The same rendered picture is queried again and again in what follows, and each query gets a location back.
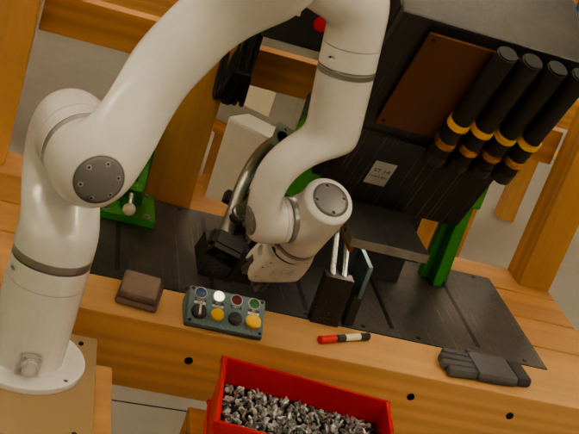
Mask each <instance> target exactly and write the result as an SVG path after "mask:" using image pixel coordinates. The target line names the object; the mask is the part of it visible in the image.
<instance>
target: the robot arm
mask: <svg viewBox="0 0 579 434"><path fill-rule="evenodd" d="M389 7H390V1H389V0H179V1H177V2H176V3H175V4H174V5H173V6H172V7H171V8H170V9H169V10H168V11H167V12H166V13H165V14H164V15H163V16H162V17H161V18H160V19H159V20H158V21H157V22H156V23H155V24H154V25H153V26H152V27H151V28H150V29H149V31H148V32H147V33H146V34H145V35H144V36H143V38H142V39H141V40H140V42H139V43H138V44H137V45H136V47H135V48H134V50H133V51H132V52H131V53H130V55H129V56H128V59H127V60H126V62H125V64H124V66H123V67H122V69H121V71H120V73H119V75H118V76H117V78H116V80H115V81H114V83H113V85H112V86H111V88H110V90H109V92H108V93H107V95H106V96H105V97H104V98H103V100H102V101H100V100H99V99H97V98H96V97H95V96H93V95H92V94H91V93H89V92H87V91H84V90H80V89H73V88H69V89H62V90H56V91H54V92H53V93H51V94H49V95H48V96H46V97H45V98H44V99H43V100H42V101H41V102H40V104H39V105H38V107H37V108H36V110H35V111H34V113H33V115H32V118H31V120H30V122H29V125H28V131H27V134H26V139H25V145H24V151H23V160H22V185H21V206H20V214H19V220H18V224H17V228H16V233H15V237H14V240H13V244H12V246H11V250H10V254H9V259H8V262H7V266H6V270H5V273H4V277H3V282H2V286H1V289H0V388H2V389H5V390H8V391H11V392H14V393H19V394H32V395H46V394H57V393H60V392H63V391H65V390H67V389H69V388H72V387H74V386H75V385H76V384H77V383H78V382H79V381H80V380H81V378H82V376H83V373H84V368H85V361H84V356H83V354H82V353H81V351H80V349H79V348H78V347H77V346H76V345H75V344H74V343H73V342H72V341H71V340H70V337H71V334H72V329H73V327H74V323H75V320H76V318H77V314H78V309H79V306H80V303H81V300H82V297H83V294H84V289H85V286H86V283H87V280H88V276H89V274H90V268H91V265H92V262H93V259H94V256H95V253H96V249H97V243H98V239H99V231H100V207H104V206H107V205H109V204H111V203H113V202H115V201H116V200H118V199H119V198H120V197H122V196H123V195H124V194H125V193H126V192H127V191H128V190H129V189H130V188H131V186H132V185H133V184H134V182H135V181H136V179H137V178H138V176H139V175H140V173H141V172H142V171H143V169H144V168H145V166H146V163H147V162H148V160H149V158H150V157H151V156H152V154H153V151H154V150H155V148H156V146H157V144H158V143H159V140H160V138H161V136H162V134H163V133H164V131H165V129H166V127H167V125H168V123H169V121H170V120H171V118H172V116H173V115H174V113H175V112H176V110H177V108H178V106H179V105H180V104H181V102H182V101H183V99H184V98H185V97H186V96H187V95H188V93H189V92H190V91H191V90H192V88H193V87H194V86H195V85H196V84H197V83H198V82H199V81H200V80H201V79H202V78H203V77H204V76H205V75H206V74H207V73H208V72H209V71H210V70H211V69H212V68H213V67H214V66H215V65H216V64H217V63H218V62H219V61H220V60H221V59H222V58H223V57H224V56H225V55H226V54H227V53H228V52H229V51H231V50H232V49H233V48H235V47H236V46H238V45H239V44H240V43H241V42H243V41H244V40H247V39H248V38H250V37H252V36H254V35H255V34H258V33H260V32H262V31H265V30H266V29H268V28H272V27H275V26H276V25H278V24H281V23H283V22H286V21H288V20H289V19H291V18H293V17H294V16H296V15H298V14H299V13H300V12H302V11H303V10H304V9H306V8H308V9H310V10H311V11H313V12H315V14H317V15H318V16H320V17H321V18H323V19H324V20H325V22H326V26H325V31H324V34H323V39H322V43H321V50H320V55H319V59H318V64H317V68H316V73H315V77H314V85H313V89H312V94H311V98H310V104H309V108H308V116H307V119H306V121H305V123H304V124H303V125H302V126H301V127H300V128H299V129H298V130H296V131H295V132H293V133H292V134H291V135H289V136H288V137H287V138H285V139H283V140H282V141H281V142H279V143H278V144H277V145H276V146H274V147H273V148H272V149H271V150H270V151H269V152H268V153H267V155H266V156H265V157H264V159H263V160H262V162H261V163H260V165H259V166H258V168H257V170H256V173H255V175H254V178H253V180H252V186H251V189H250V193H249V197H248V202H247V205H246V217H245V226H246V233H247V235H248V237H249V238H250V239H251V240H252V241H254V242H257V244H256V245H255V246H254V247H253V248H252V249H251V250H250V251H249V253H248V254H247V256H246V260H247V261H248V262H247V263H245V264H244V265H242V266H241V273H242V274H246V275H248V278H249V280H251V285H252V286H253V291H254V292H258V291H259V292H263V291H264V290H265V289H266V288H267V287H268V285H269V284H270V282H296V281H298V280H299V279H300V278H301V277H302V276H303V275H304V274H305V272H306V271H307V270H308V268H309V266H310V265H311V263H312V262H313V259H314V255H315V254H316V253H317V252H318V251H319V250H320V249H321V248H322V247H323V246H324V244H325V243H326V242H327V241H328V240H329V239H330V238H331V237H332V236H333V235H334V234H335V233H336V232H337V231H338V230H339V229H340V228H341V227H342V226H343V225H344V224H345V222H346V221H347V220H348V219H349V218H350V216H351V214H352V199H351V197H350V195H349V193H348V192H347V190H346V189H345V188H344V187H343V186H342V185H341V184H340V183H337V182H336V181H334V180H332V179H328V178H319V179H315V180H314V181H312V182H311V183H309V184H308V186H307V187H306V188H305V189H304V191H303V192H301V193H299V194H297V195H292V196H284V195H285V193H286V191H287V189H288V187H289V186H290V185H291V184H292V183H293V182H294V181H295V180H296V178H297V177H299V176H300V175H301V174H302V173H303V172H304V171H306V170H308V169H309V168H311V167H313V166H315V165H317V164H320V163H322V162H325V161H328V160H330V159H333V158H338V157H341V156H344V155H346V154H348V153H350V152H352V151H353V149H354V148H355V147H356V145H357V143H358V140H359V137H360V134H361V131H362V127H363V124H364V117H365V113H366V109H367V106H368V102H369V99H370V93H371V89H372V85H373V82H374V78H375V75H376V71H377V65H378V60H379V57H380V53H381V50H382V45H383V39H384V35H385V31H386V27H387V24H388V19H389Z"/></svg>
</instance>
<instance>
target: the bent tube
mask: <svg viewBox="0 0 579 434"><path fill-rule="evenodd" d="M284 129H285V130H286V131H285V130H284ZM293 132H295V130H293V129H291V128H290V127H287V126H285V125H284V124H283V123H281V122H278V123H277V125H276V128H275V131H274V134H273V135H272V136H271V137H270V138H269V139H267V140H266V141H265V142H263V143H262V144H261V145H260V146H259V147H258V148H257V149H256V150H255V151H254V152H253V154H252V155H251V157H250V158H249V159H248V160H247V162H246V164H245V166H244V167H243V169H242V171H241V173H240V175H239V177H238V179H237V182H236V184H235V186H234V188H233V193H232V195H231V198H230V201H229V203H228V206H227V211H226V213H225V216H224V219H223V222H222V224H221V229H223V230H224V231H226V232H228V233H231V234H232V235H233V234H234V231H235V228H236V226H237V223H238V222H236V223H233V222H232V221H231V220H230V219H229V215H230V214H231V213H232V209H233V207H234V206H235V205H236V204H238V203H240V202H243V201H244V200H245V199H246V194H247V191H248V189H249V187H250V185H251V182H252V180H253V178H254V175H255V173H256V170H257V168H258V166H259V165H260V163H261V162H262V160H263V159H264V157H265V156H266V155H267V153H268V152H269V151H270V150H271V149H272V148H273V147H274V146H276V145H277V144H278V143H279V142H281V141H282V140H284V139H285V138H287V137H288V136H289V135H291V134H292V133H293Z"/></svg>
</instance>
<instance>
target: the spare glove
mask: <svg viewBox="0 0 579 434"><path fill-rule="evenodd" d="M438 361H439V366H440V367H441V368H442V369H446V374H447V375H449V376H452V377H459V378H466V379H477V380H479V381H482V382H487V383H493V384H498V385H503V386H509V387H514V386H515V385H517V386H520V387H525V388H528V387H529V386H530V384H531V378H530V377H529V375H528V374H527V372H526V371H525V370H524V369H523V367H522V366H521V364H520V363H518V362H514V361H506V360H505V359H504V358H502V357H498V356H490V355H487V354H484V353H482V352H480V351H477V350H473V349H471V348H467V349H466V350H465V351H460V350H454V349H450V348H445V347H444V348H442V350H441V352H440V353H439V356H438Z"/></svg>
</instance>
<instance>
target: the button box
mask: <svg viewBox="0 0 579 434"><path fill-rule="evenodd" d="M198 288H203V287H198V286H194V285H190V287H189V289H188V290H187V292H186V294H185V296H184V297H183V304H182V309H183V320H184V325H185V326H192V327H196V328H201V329H205V330H210V331H214V332H222V333H226V334H230V335H234V336H239V337H243V338H251V339H256V340H260V339H261V338H262V337H263V326H264V316H265V301H263V300H259V299H256V298H251V297H246V296H242V295H239V296H240V297H241V299H242V302H241V304H239V305H235V304H234V303H233V302H232V298H233V296H235V295H238V294H230V293H227V292H222V291H220V290H214V289H210V288H204V289H205V290H206V292H207V294H206V295H205V296H204V297H199V296H198V295H197V294H196V290H197V289H198ZM218 291H219V292H222V293H223V294H224V300H223V301H217V300H216V299H215V297H214V295H215V292H218ZM252 299H255V300H257V301H258V302H259V307H258V308H252V307H251V306H250V300H252ZM196 304H203V305H204V306H205V307H206V309H207V312H206V314H205V315H204V316H203V317H201V318H198V317H196V316H195V315H194V314H193V312H192V309H193V307H194V306H195V305H196ZM215 308H220V309H221V310H222V311H223V312H224V317H223V319H222V320H219V321H216V320H214V319H213V318H212V317H211V312H212V311H213V310H214V309H215ZM233 312H237V313H240V315H241V316H242V320H241V322H240V323H239V324H238V325H234V324H232V323H231V322H230V320H229V316H230V314H231V313H233ZM251 314H255V315H257V316H259V318H260V319H261V325H260V327H259V328H258V329H255V330H253V329H250V328H249V327H248V326H247V325H246V318H247V317H248V316H249V315H251Z"/></svg>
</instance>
